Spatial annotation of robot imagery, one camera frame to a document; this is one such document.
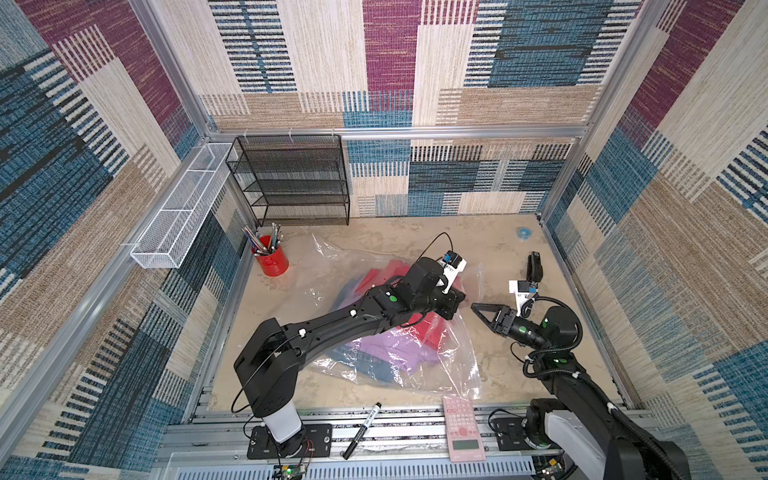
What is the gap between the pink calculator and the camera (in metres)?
0.72

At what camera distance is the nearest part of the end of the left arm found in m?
0.67

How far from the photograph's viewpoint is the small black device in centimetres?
100

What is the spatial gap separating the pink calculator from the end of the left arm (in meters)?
0.21

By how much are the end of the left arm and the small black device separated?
1.50ft

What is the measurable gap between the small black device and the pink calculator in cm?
46
